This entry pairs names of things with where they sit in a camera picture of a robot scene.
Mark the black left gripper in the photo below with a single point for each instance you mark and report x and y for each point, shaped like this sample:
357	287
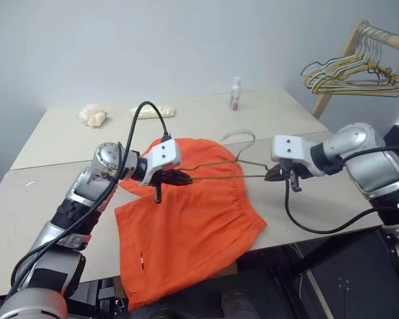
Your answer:
163	177

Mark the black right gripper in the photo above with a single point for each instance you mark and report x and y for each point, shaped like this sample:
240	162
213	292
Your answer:
291	167

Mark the orange shorts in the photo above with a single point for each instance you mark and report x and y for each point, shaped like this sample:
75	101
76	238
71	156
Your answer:
186	229

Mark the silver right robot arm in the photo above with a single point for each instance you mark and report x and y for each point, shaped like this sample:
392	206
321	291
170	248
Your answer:
375	166

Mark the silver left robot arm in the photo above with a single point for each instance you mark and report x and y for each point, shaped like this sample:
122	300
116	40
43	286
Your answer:
83	186

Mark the pale yellow cloth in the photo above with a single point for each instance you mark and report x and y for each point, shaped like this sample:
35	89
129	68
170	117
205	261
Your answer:
153	112

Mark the white plastic bottle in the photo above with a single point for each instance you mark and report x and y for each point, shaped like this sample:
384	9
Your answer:
236	96

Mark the white fluffy clump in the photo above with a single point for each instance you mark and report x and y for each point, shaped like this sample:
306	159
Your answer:
92	116

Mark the black equipment under table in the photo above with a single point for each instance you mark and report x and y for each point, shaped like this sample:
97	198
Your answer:
106	295

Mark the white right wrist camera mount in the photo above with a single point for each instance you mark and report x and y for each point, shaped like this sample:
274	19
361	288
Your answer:
291	146

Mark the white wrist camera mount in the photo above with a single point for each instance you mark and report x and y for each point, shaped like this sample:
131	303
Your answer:
164	153
291	146

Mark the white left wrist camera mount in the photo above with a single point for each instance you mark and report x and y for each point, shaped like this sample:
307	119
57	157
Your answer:
164	153

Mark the black metal stand frame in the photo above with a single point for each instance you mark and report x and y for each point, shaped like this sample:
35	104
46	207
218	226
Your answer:
319	259

